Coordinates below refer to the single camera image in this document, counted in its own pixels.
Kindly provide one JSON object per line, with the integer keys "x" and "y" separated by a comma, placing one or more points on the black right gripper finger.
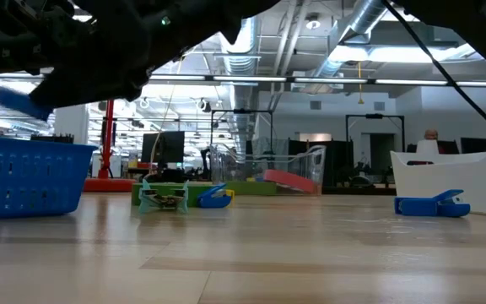
{"x": 66, "y": 90}

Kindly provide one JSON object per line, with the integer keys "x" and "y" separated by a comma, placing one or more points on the blue mini stapler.
{"x": 19, "y": 103}
{"x": 213, "y": 200}
{"x": 420, "y": 207}

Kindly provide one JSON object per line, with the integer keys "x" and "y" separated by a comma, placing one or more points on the yellow mini stapler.
{"x": 231, "y": 196}

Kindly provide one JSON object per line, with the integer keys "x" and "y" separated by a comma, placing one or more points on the pink tape roll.
{"x": 287, "y": 179}

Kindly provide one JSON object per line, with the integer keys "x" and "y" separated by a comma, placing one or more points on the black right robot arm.
{"x": 209, "y": 12}

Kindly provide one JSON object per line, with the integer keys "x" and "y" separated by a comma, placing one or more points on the teal staple remover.
{"x": 163, "y": 202}

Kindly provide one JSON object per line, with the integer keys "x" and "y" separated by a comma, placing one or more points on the white column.
{"x": 72, "y": 122}

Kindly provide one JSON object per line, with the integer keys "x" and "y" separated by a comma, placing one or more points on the blue plastic basket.
{"x": 23, "y": 177}

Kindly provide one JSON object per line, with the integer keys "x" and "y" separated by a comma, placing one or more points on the long ceiling light strip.
{"x": 247, "y": 79}

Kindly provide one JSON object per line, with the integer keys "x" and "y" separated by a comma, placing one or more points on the clear plastic container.
{"x": 306, "y": 164}

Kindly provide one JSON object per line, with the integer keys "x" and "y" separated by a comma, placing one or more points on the white chair back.
{"x": 426, "y": 148}

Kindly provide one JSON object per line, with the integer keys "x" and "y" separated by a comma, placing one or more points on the person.
{"x": 431, "y": 134}

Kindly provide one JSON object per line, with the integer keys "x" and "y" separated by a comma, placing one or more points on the white plastic tray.
{"x": 458, "y": 177}

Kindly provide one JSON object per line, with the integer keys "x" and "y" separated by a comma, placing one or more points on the silver ceiling duct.
{"x": 236, "y": 38}
{"x": 365, "y": 17}

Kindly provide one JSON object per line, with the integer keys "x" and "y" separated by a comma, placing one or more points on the black metal stand frame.
{"x": 374, "y": 116}

